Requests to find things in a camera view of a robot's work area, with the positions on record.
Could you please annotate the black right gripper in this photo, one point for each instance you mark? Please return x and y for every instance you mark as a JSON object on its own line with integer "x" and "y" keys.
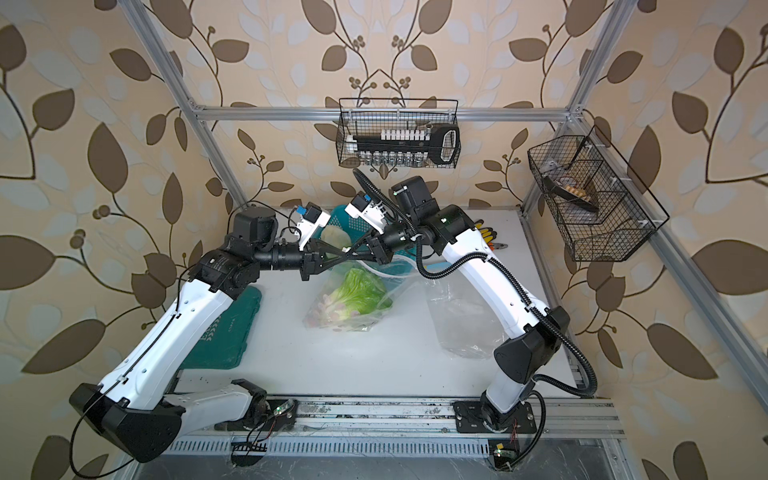
{"x": 381, "y": 250}

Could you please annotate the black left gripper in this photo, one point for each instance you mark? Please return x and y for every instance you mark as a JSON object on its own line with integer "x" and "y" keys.
{"x": 310, "y": 258}

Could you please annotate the pink dotted zipper bag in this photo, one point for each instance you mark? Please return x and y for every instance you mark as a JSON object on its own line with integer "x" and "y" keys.
{"x": 316, "y": 319}

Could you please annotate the large chinese cabbage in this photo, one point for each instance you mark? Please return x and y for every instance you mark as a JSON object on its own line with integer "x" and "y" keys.
{"x": 360, "y": 293}

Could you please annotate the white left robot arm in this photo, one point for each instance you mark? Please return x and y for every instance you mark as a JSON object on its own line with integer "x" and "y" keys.
{"x": 131, "y": 406}

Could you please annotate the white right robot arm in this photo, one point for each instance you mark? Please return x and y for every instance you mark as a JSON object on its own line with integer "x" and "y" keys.
{"x": 445, "y": 241}

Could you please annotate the clear blue-zip zipper bag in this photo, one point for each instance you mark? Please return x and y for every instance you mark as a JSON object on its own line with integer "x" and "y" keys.
{"x": 465, "y": 324}

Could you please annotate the teal perforated plastic basket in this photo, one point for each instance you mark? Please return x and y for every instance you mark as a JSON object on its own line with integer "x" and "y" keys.
{"x": 360, "y": 231}

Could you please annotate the yellow black work glove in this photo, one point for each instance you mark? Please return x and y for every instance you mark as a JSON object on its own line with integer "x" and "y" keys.
{"x": 487, "y": 232}

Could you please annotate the black socket wrench set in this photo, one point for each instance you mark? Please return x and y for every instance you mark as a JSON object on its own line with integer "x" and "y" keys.
{"x": 438, "y": 143}

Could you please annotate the dark tool in basket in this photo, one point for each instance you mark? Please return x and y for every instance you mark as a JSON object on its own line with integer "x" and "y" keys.
{"x": 572, "y": 195}

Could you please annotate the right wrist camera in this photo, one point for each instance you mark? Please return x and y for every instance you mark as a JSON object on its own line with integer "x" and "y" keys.
{"x": 363, "y": 207}

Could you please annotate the black wire basket back wall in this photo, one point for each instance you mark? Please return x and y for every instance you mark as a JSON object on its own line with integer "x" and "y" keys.
{"x": 372, "y": 114}

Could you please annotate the black wire basket wall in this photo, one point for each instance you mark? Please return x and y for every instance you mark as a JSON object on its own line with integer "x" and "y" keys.
{"x": 601, "y": 206}
{"x": 372, "y": 114}

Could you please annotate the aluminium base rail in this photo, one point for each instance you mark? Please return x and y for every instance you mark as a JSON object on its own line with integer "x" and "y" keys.
{"x": 432, "y": 427}

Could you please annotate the black wire basket right wall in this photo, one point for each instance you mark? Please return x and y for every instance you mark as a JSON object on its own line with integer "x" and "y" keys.
{"x": 601, "y": 206}

